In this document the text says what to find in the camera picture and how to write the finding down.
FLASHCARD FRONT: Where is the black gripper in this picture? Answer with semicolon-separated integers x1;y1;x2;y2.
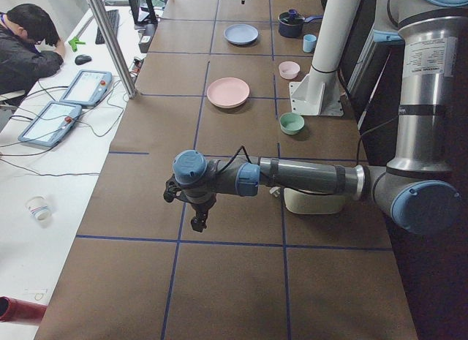
189;197;216;232

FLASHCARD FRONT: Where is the pink plate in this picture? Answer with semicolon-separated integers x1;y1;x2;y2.
206;78;250;109

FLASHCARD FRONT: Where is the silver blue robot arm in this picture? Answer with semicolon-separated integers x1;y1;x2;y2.
164;0;467;235

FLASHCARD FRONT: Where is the light blue plate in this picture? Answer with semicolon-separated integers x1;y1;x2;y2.
224;23;259;46

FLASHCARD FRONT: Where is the dark blue saucepan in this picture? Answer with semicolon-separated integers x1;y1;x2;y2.
278;9;323;38

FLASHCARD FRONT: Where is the light blue cup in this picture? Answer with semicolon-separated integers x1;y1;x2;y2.
302;34;317;53

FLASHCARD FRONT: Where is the pink bowl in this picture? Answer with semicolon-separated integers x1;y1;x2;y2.
279;61;301;80

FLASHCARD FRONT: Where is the cream toaster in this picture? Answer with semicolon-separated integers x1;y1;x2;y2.
284;189;347;215

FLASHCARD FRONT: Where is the black box with label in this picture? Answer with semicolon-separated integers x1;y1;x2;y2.
138;23;157;53

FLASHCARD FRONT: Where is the black keyboard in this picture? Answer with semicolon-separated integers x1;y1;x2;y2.
94;9;121;45

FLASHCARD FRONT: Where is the green bowl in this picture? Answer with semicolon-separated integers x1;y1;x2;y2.
279;112;305;135

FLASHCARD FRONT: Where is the paper cup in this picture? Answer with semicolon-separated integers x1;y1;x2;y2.
26;196;51;222

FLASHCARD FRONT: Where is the far teach pendant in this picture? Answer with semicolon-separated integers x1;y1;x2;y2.
60;69;113;108

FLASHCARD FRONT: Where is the teach pendant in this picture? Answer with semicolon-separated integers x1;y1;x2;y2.
60;69;113;108
18;101;82;148

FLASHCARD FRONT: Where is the black computer mouse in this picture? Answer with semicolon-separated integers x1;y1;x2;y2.
75;54;92;66

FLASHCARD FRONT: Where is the green clamp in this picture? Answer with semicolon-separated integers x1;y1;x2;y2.
68;36;86;52

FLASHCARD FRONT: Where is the near teach pendant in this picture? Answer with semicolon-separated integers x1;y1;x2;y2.
18;101;82;148

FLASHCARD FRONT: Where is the red cylinder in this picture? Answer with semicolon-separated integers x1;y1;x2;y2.
1;296;47;325

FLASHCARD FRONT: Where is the seated person in black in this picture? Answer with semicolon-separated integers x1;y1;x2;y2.
1;4;66;94

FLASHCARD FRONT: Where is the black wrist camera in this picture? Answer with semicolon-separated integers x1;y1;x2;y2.
163;175;181;203

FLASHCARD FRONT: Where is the black camera cable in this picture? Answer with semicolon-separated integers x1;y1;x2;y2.
215;145;257;176

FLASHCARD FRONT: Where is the white pedestal column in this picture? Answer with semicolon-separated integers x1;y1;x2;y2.
290;0;361;117

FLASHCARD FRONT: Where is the aluminium frame post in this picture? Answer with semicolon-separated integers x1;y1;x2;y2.
87;0;137;99

